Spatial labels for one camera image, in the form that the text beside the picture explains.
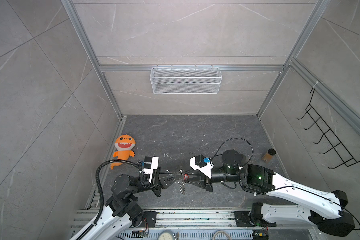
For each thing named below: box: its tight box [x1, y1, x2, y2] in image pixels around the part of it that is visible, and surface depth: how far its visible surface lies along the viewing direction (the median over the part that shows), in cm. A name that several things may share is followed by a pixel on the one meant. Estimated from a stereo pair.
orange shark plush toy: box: [110, 134, 136, 170], surface depth 95 cm
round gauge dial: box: [158, 230, 174, 240], surface depth 67 cm
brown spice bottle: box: [261, 148, 277, 163], surface depth 92 cm
